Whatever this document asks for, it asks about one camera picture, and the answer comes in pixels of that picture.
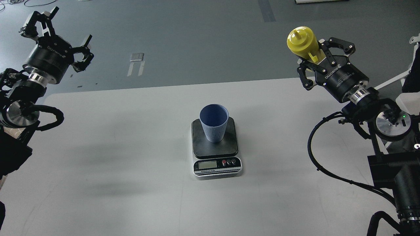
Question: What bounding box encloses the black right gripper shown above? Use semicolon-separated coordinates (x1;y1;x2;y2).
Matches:
297;37;369;104

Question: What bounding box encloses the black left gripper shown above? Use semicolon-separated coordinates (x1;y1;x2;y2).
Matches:
19;7;94;85

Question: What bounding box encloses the yellow squeeze bottle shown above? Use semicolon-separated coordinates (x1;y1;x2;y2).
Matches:
287;26;324;63

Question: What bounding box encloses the blue ribbed plastic cup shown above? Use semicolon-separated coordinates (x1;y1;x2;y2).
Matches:
199;104;229;143

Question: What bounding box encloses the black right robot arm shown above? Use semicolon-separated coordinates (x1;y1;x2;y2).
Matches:
297;37;420;236

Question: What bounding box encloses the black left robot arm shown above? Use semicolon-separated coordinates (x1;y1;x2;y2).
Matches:
0;7;94;184

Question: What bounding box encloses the black digital kitchen scale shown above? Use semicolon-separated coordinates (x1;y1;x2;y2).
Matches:
191;117;243;179

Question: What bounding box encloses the grey floor plate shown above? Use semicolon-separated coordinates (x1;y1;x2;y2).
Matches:
130;53;144;62

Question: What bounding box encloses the white office chair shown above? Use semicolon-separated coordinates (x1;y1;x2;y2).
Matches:
375;35;420;100

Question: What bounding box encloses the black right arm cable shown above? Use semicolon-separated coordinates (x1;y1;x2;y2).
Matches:
307;111;397;207

